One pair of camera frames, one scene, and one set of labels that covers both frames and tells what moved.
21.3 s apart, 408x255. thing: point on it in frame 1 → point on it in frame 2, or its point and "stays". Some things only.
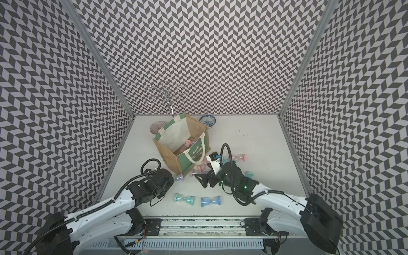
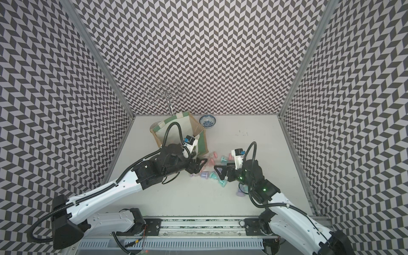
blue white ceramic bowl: (210, 120) stays
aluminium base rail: (203, 227) stays
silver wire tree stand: (165, 91) stays
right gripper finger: (202, 178) → (223, 173)
